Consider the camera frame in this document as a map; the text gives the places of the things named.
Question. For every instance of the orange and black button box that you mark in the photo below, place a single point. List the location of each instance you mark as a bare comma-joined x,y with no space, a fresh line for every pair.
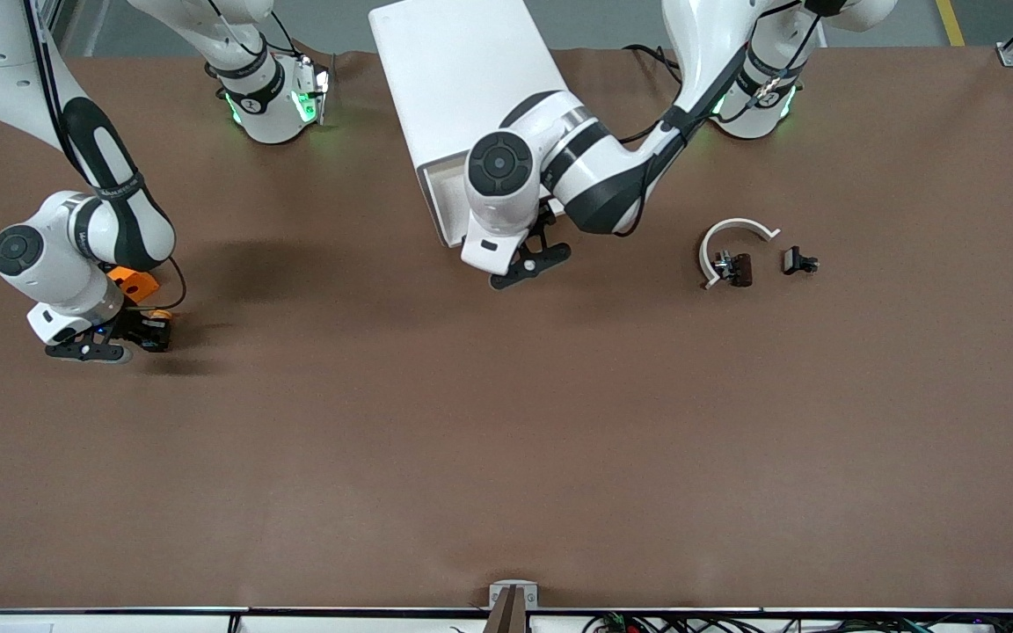
139,283

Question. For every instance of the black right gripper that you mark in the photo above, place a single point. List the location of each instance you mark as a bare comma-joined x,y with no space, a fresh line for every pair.
139,327

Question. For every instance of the brown wooden post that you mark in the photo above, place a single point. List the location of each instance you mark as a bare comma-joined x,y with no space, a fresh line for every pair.
506,617

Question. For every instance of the small black clip component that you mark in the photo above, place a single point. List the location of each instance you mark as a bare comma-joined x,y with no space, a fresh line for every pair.
794,260

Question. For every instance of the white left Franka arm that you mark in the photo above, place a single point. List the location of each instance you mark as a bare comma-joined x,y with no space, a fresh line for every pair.
700,44

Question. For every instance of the brown table cover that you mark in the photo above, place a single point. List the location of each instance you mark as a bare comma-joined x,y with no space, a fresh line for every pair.
471,440

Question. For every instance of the yellow-capped black push button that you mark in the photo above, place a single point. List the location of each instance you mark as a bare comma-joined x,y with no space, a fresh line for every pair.
160,314

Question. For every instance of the small brown metal component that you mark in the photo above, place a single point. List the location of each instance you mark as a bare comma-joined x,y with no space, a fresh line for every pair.
740,269

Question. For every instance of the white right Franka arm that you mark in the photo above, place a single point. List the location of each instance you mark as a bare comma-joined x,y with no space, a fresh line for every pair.
58,264

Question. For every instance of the grey metal bracket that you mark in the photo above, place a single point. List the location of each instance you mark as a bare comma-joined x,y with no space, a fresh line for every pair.
498,591

